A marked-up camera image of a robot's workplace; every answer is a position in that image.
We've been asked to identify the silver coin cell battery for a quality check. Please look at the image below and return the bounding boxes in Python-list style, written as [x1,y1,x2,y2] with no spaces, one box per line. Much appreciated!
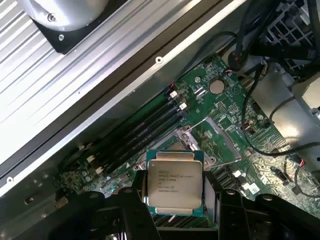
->
[209,78,225,94]

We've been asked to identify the green PC motherboard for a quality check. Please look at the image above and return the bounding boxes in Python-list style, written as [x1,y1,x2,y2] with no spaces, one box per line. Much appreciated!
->
[57,53,310,240]

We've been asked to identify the black wire with red plug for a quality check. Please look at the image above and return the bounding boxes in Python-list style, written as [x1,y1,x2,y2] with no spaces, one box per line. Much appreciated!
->
[292,153,320,200]

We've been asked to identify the RAM slot with black latches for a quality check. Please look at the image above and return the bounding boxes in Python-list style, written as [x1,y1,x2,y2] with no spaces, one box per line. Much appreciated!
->
[106,111,191,176]
[91,96,183,169]

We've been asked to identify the RAM slot with white latches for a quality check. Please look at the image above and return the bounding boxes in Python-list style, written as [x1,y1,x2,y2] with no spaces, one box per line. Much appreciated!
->
[94,101,188,175]
[86,90,178,163]

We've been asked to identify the silver metal disk bay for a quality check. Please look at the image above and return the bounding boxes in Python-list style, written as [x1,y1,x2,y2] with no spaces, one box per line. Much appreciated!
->
[291,74,320,118]

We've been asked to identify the thin black wire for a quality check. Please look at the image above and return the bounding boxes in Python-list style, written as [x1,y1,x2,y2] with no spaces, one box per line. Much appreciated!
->
[173,31,238,86]

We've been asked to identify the long black wire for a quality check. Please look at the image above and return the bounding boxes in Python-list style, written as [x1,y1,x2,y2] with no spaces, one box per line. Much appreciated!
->
[241,62,320,157]

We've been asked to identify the black plastic grid shroud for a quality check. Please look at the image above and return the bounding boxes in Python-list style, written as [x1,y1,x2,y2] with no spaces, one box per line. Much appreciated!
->
[258,0,320,70]

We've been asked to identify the thin metal locking lever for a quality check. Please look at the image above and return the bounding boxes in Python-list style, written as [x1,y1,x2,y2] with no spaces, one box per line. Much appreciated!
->
[184,117,210,131]

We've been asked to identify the metal CPU socket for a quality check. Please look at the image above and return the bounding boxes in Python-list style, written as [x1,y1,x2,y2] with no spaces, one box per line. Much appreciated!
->
[134,124,217,176]

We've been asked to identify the thick black cable bundle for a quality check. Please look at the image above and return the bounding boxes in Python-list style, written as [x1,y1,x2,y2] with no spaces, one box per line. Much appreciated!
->
[228,0,270,72]

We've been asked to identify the black looped wire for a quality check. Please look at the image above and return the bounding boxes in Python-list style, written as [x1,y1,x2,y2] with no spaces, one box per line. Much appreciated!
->
[268,96,305,127]

